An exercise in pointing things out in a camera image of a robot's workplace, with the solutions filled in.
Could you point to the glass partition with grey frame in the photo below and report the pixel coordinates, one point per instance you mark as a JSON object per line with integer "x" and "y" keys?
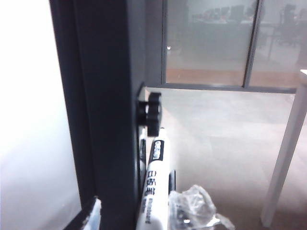
{"x": 206, "y": 60}

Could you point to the black whiteboard stand frame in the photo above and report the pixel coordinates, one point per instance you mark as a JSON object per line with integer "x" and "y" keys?
{"x": 105, "y": 95}

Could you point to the black star knob screw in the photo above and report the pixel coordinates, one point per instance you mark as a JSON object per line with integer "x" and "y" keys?
{"x": 153, "y": 112}

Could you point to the white glossy whiteboard panel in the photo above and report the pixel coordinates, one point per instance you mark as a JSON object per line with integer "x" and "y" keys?
{"x": 28, "y": 107}

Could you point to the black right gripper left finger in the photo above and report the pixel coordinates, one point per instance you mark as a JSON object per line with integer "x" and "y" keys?
{"x": 94, "y": 213}

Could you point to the clear-wrapped right gripper right finger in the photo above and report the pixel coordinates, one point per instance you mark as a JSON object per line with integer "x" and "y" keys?
{"x": 192, "y": 203}

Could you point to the black pen holder clip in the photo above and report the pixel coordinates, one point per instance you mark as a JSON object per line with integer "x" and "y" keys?
{"x": 172, "y": 179}

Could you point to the white table leg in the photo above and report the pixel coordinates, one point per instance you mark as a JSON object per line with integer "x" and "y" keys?
{"x": 285, "y": 143}

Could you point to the white whiteboard marker pen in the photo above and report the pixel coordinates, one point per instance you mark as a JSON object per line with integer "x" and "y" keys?
{"x": 154, "y": 177}

